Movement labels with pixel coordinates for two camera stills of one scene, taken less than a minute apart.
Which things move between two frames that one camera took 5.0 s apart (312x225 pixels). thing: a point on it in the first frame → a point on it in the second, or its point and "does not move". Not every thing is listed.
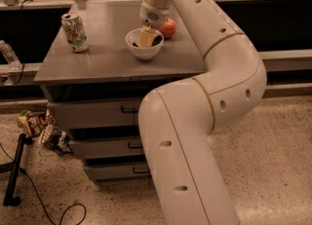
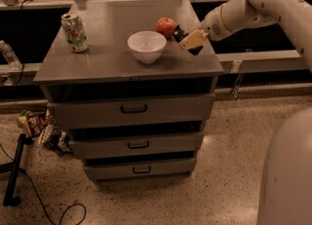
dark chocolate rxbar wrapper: [156, 40] → [178, 33]
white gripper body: [154, 17] → [212, 25]
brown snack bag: [31, 122] does not move
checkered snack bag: [52, 136] does not move
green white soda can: [75, 32] does not move
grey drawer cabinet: [95, 86] does not move
